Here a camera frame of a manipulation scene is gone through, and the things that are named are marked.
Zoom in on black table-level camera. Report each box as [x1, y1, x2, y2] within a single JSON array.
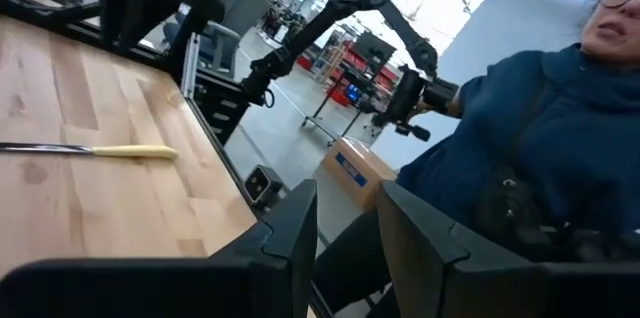
[[244, 165, 285, 205]]

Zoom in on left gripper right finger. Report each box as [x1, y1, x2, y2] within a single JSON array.
[[377, 181, 546, 318]]

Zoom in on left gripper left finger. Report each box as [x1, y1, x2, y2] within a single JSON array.
[[209, 180, 319, 318]]

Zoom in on knife with cream handle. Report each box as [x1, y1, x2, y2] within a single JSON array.
[[0, 141, 180, 161]]

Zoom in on person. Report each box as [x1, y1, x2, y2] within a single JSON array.
[[312, 0, 640, 318]]

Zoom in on red tool cabinets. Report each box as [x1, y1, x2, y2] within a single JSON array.
[[299, 40, 401, 104]]

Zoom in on black screen on wheeled stand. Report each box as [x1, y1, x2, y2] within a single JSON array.
[[299, 31, 401, 147]]

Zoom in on cardboard box with blue label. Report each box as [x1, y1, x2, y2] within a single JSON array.
[[319, 136, 399, 212]]

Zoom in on black shoulder bag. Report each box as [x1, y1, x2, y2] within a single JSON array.
[[474, 162, 640, 264]]

